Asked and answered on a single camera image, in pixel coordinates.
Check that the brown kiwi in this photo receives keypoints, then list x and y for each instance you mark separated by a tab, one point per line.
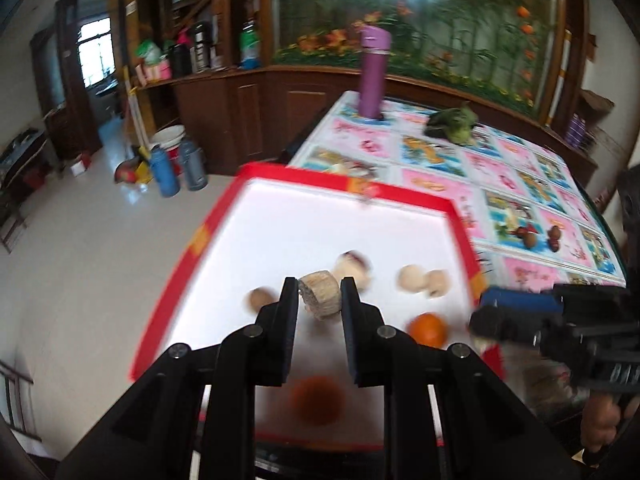
259	300

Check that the printed pink tablecloth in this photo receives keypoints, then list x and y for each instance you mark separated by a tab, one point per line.
500	175

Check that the purple thermos bottle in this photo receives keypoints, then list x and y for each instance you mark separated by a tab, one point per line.
372	72

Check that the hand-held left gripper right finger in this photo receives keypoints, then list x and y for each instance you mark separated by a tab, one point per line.
356	332

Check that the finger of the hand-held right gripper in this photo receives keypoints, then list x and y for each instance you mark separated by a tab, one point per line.
500	327
520	301

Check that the blue water bottle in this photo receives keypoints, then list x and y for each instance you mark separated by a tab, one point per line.
163	171

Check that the orange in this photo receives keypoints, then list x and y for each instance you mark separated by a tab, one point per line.
428	331
319	401

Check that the glass fish tank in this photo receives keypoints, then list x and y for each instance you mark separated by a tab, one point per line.
450	20

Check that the white plastic bucket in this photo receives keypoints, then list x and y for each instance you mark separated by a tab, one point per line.
170	140

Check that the pink and green packages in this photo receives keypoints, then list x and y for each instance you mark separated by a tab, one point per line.
151	62

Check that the green plastic bottle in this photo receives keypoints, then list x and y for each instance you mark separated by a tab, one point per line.
249	44

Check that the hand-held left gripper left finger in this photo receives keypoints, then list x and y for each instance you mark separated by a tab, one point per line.
282	330

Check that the red box with white inside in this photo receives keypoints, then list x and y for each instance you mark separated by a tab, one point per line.
300	220

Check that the green bok choy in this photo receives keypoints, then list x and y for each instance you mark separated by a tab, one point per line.
452	124

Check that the person's right hand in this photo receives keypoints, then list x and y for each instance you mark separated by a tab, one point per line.
600	422

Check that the black bottle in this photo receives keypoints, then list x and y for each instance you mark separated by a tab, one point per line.
179	59

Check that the black thermos flask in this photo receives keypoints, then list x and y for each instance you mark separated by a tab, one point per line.
200	47

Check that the grey water bottle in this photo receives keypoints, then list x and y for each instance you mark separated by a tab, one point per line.
193	166

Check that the red dustpan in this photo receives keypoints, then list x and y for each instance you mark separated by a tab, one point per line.
127	172

